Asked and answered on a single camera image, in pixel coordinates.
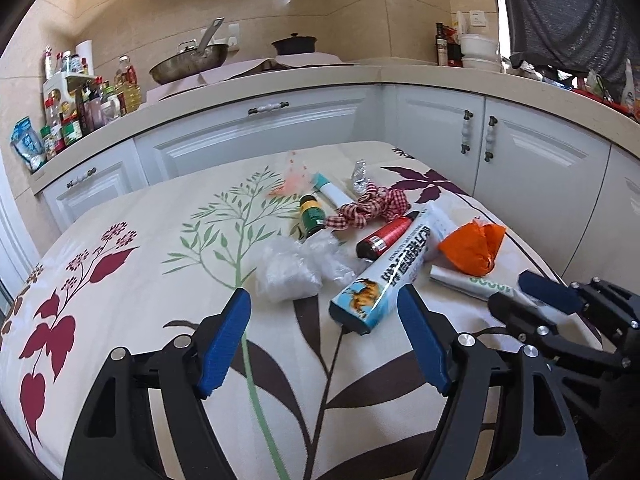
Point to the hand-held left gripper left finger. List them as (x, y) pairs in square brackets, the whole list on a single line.
[(225, 340)]

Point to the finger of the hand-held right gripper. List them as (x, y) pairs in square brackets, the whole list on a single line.
[(520, 312), (547, 287)]

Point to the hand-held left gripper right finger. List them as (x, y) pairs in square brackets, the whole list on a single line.
[(420, 330)]

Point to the white green toothpaste tube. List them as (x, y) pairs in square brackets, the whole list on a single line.
[(465, 280)]

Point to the long blue white box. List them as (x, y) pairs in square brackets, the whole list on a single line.
[(395, 270)]

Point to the orange paper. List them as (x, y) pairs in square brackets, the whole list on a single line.
[(470, 245)]

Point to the red bottle with black cap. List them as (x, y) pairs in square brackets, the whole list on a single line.
[(387, 235)]

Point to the red white checked ribbon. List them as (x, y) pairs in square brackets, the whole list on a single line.
[(360, 210)]

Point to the crumpled white plastic bag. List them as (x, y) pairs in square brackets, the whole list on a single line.
[(285, 272)]

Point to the crumpled clear plastic bag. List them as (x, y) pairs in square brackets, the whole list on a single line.
[(332, 260)]

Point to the green bottle with yellow cap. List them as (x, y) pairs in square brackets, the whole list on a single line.
[(312, 217)]

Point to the white teal tube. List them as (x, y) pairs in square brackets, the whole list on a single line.
[(332, 192)]

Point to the silver foil wrapper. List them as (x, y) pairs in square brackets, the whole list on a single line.
[(360, 177)]

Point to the pink clear plastic wrapper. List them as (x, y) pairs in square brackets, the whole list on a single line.
[(290, 182)]

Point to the small white drawer front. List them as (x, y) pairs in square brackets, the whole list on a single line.
[(100, 195)]

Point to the flat red appliance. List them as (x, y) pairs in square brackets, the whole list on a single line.
[(605, 100)]

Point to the wide white drawer front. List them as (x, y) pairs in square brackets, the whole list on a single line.
[(225, 135)]

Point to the green white plastic bag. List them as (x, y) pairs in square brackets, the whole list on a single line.
[(595, 82)]

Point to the white spray bottle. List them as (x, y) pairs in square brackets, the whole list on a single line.
[(629, 85)]

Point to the crumpled white cloth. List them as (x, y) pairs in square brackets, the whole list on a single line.
[(525, 70)]

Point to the white lidded container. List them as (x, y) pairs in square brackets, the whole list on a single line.
[(481, 64), (479, 46)]

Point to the red packet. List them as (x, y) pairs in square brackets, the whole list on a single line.
[(454, 52)]

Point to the beige countertop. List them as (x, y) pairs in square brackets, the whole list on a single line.
[(400, 76)]

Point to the dark glass bottle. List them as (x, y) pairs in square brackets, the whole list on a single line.
[(441, 50)]

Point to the yellow cooking oil bottle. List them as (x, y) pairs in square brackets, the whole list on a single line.
[(129, 95)]

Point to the group of condiment bottles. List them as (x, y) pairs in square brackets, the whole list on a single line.
[(75, 120)]

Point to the pale pink stove cover cloth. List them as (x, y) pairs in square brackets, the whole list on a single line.
[(240, 70)]

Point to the dark grey cloth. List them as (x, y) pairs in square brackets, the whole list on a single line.
[(565, 10)]

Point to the white paper bag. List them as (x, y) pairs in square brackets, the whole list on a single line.
[(461, 22)]

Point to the blue snack packet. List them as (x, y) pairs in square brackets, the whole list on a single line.
[(27, 142)]

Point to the metal wok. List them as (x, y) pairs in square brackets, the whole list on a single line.
[(187, 62)]

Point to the black pot with lid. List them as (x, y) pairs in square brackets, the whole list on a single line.
[(295, 44)]

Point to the white spice rack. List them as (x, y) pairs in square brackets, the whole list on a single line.
[(65, 80)]

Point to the paper towel roll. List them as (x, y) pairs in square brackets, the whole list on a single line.
[(85, 55)]

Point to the white single wall socket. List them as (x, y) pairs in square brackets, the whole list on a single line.
[(477, 18)]

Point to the white double wall socket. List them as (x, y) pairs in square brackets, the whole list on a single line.
[(234, 35)]

